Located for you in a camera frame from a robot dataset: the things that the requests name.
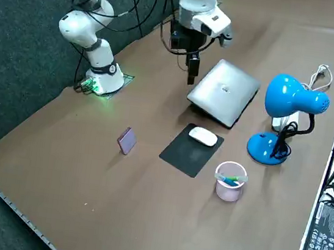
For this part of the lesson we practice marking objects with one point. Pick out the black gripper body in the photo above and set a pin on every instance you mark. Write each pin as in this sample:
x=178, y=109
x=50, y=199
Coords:
x=184, y=39

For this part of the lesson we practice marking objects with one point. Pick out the silver laptop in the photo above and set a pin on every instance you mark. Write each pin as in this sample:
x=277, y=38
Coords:
x=223, y=92

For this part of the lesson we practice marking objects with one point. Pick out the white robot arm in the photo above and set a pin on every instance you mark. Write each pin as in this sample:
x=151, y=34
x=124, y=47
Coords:
x=84, y=27

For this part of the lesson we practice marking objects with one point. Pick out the white computer mouse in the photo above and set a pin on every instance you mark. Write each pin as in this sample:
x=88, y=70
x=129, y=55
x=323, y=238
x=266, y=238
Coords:
x=202, y=136

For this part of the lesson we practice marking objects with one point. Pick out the black mouse pad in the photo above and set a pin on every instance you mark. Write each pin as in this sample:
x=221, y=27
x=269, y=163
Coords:
x=187, y=154

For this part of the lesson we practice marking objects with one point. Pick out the blue desk lamp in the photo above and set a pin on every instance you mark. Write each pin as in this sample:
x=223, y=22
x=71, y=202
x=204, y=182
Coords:
x=288, y=94

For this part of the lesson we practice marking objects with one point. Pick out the green and blue pen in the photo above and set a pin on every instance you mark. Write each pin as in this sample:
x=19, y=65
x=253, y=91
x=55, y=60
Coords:
x=230, y=180

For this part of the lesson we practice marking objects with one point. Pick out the pink translucent pen cup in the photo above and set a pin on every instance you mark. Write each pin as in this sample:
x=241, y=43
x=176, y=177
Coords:
x=228, y=191

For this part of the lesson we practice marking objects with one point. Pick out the aluminium edge rail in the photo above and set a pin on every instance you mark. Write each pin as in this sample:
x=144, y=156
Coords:
x=6, y=199

